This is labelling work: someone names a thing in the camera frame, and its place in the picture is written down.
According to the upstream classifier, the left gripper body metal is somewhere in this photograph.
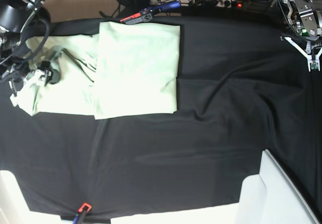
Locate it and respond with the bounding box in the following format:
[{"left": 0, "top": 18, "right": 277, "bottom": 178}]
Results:
[{"left": 286, "top": 35, "right": 321, "bottom": 55}]

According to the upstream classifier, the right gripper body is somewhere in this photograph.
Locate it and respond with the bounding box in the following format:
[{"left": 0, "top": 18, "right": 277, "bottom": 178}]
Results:
[{"left": 1, "top": 60, "right": 61, "bottom": 88}]

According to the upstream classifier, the light green T-shirt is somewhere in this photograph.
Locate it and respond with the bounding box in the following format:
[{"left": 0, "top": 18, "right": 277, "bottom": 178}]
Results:
[{"left": 17, "top": 22, "right": 181, "bottom": 120}]

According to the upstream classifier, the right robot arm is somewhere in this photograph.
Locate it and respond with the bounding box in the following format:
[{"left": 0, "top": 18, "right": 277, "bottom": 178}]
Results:
[{"left": 1, "top": 0, "right": 61, "bottom": 86}]

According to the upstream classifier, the black table cloth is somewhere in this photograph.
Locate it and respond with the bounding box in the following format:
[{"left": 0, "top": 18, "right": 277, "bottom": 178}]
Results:
[{"left": 1, "top": 17, "right": 321, "bottom": 219}]

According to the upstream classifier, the white power strip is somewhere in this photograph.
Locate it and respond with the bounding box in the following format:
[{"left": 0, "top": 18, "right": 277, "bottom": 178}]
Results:
[{"left": 150, "top": 0, "right": 237, "bottom": 8}]

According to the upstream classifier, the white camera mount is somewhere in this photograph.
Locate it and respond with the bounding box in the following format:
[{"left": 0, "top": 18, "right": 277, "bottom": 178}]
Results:
[
  {"left": 281, "top": 36, "right": 321, "bottom": 72},
  {"left": 9, "top": 69, "right": 52, "bottom": 108}
]

